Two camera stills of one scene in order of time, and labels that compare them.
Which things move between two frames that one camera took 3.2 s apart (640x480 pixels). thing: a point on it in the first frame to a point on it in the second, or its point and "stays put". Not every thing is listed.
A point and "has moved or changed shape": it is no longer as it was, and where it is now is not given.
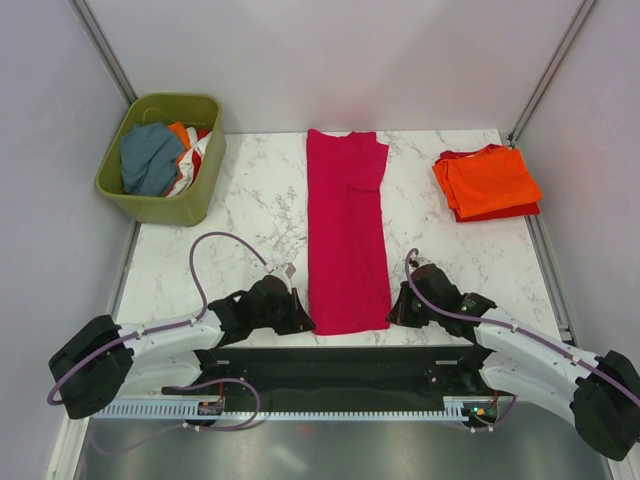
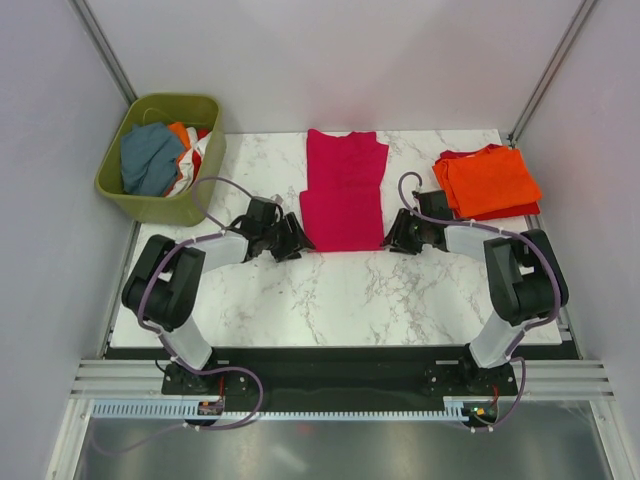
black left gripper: [298, 320] to [291, 252]
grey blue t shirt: [148, 159] stays put
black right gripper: [399, 312] to [396, 237]
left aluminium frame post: [102, 47] stays put
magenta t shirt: [349, 275] has moved or changed shape
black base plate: [336, 374] stays put
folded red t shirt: [527, 207] stays put
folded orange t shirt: [495, 179] stays put
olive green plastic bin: [191, 207] stays put
